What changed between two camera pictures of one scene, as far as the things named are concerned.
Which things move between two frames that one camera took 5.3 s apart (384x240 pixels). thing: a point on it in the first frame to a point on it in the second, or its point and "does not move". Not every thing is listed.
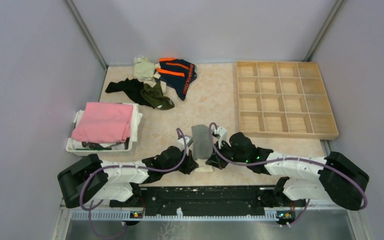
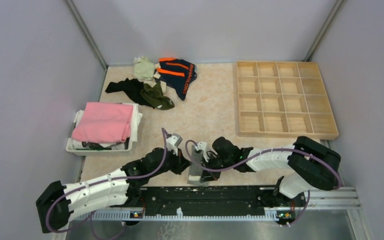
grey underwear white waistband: (203, 147) to (195, 171)
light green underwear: (143, 68) does not move
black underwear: (131, 88) does not move
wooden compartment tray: (284, 99) does not move
